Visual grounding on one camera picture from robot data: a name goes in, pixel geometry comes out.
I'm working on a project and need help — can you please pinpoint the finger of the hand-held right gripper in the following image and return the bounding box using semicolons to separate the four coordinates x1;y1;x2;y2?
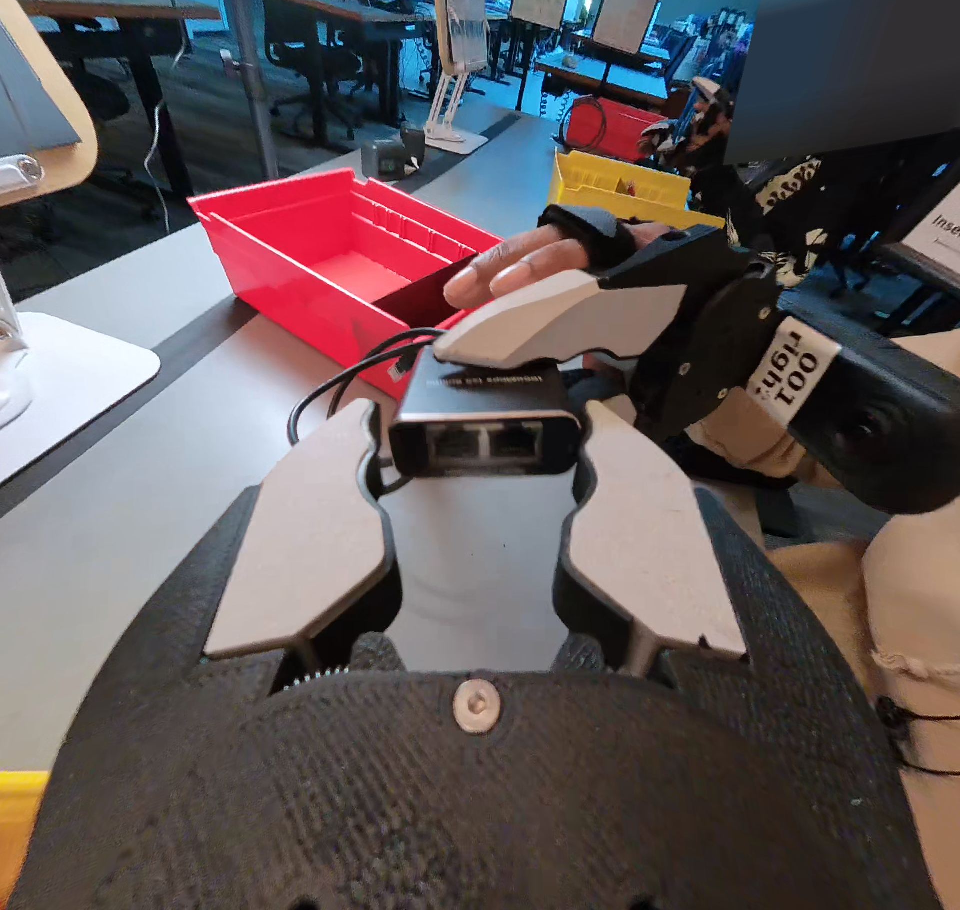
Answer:
433;269;690;370

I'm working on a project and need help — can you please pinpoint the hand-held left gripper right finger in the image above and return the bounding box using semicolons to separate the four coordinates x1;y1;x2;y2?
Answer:
553;399;751;675

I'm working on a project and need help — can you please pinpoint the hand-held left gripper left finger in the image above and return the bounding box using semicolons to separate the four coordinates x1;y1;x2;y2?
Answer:
202;398;402;662

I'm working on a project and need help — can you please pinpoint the dark grey ethernet adapter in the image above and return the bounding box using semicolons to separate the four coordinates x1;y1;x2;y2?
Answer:
387;346;585;480

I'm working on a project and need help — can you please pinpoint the black adapter cable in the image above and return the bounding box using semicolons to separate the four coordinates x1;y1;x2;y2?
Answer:
287;327;451;495

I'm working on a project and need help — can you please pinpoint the yellow plastic bin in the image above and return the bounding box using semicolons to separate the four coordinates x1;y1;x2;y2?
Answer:
0;770;50;877
546;147;727;230

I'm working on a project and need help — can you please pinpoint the person's right hand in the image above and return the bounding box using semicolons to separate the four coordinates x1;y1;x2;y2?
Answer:
442;222;674;310

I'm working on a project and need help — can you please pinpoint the red plastic bin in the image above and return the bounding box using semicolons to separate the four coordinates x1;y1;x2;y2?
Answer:
558;96;672;165
187;168;505;401

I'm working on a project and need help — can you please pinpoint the small black device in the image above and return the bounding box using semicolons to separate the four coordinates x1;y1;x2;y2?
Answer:
361;126;429;180

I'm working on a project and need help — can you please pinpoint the white paper sign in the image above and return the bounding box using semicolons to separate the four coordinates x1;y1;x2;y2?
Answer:
900;183;960;270

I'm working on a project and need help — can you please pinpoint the grey table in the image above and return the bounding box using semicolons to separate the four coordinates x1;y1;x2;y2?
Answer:
534;48;671;112

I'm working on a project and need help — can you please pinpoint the standing sign board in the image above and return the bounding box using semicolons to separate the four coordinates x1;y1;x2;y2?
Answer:
423;0;500;155

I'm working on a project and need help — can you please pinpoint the black office chair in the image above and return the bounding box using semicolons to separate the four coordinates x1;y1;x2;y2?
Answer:
266;0;361;120

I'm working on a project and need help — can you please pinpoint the wooden office desk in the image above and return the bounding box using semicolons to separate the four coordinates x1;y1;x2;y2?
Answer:
15;0;224;202
249;0;436;142

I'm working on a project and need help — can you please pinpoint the grey light stand pole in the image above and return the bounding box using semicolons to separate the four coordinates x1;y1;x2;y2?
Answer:
221;0;280;180

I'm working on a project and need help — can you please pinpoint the black board wooden rim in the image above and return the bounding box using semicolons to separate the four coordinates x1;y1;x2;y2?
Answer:
0;0;99;199

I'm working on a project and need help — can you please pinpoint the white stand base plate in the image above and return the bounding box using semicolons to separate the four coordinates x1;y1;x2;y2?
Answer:
0;265;162;485

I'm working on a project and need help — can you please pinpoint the black beaded cord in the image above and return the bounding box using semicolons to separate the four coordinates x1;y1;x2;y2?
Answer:
876;696;960;772

